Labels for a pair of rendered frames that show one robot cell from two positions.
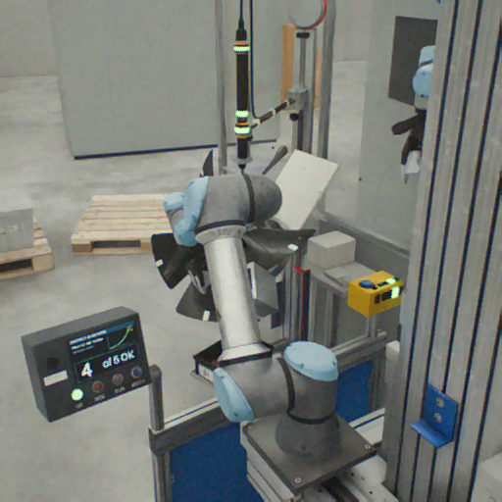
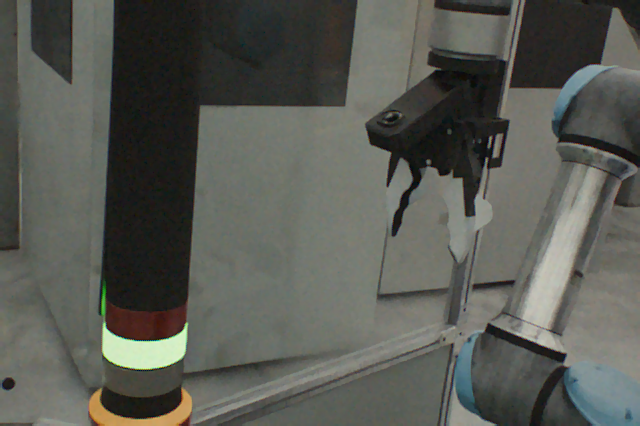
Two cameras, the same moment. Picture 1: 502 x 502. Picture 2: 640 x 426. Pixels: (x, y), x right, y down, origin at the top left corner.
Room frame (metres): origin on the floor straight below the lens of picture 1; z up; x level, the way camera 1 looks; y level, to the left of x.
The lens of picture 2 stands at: (1.95, 0.35, 1.77)
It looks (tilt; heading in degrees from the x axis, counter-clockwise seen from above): 18 degrees down; 260
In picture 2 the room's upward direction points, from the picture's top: 6 degrees clockwise
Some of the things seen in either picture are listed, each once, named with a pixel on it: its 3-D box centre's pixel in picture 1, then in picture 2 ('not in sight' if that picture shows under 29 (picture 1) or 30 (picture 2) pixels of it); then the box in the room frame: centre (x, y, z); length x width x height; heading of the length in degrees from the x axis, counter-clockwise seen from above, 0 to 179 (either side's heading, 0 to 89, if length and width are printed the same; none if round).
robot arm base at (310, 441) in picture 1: (308, 419); not in sight; (1.12, -0.13, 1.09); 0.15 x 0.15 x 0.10
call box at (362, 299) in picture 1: (375, 294); not in sight; (1.84, -0.41, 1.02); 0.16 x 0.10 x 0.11; 125
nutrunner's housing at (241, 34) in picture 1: (241, 97); not in sight; (1.96, 0.03, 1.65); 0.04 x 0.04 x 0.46
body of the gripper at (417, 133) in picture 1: (427, 130); (458, 113); (1.67, -0.48, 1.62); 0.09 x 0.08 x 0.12; 35
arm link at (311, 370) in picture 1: (307, 376); not in sight; (1.12, -0.12, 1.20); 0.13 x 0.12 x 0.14; 109
